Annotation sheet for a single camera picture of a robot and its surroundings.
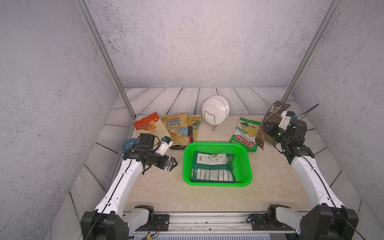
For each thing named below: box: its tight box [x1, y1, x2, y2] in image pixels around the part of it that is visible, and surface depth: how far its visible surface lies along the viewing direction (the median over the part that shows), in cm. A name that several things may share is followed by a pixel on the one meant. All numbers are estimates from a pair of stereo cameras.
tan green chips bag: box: [187, 114, 202, 143], surface depth 117 cm
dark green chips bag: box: [190, 151, 236, 183], surface depth 91 cm
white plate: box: [201, 94, 230, 126], surface depth 107 cm
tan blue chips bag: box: [161, 112, 189, 146], surface depth 113 cm
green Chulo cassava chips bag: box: [229, 117, 262, 152], surface depth 110 cm
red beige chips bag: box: [134, 111, 171, 145], surface depth 116 cm
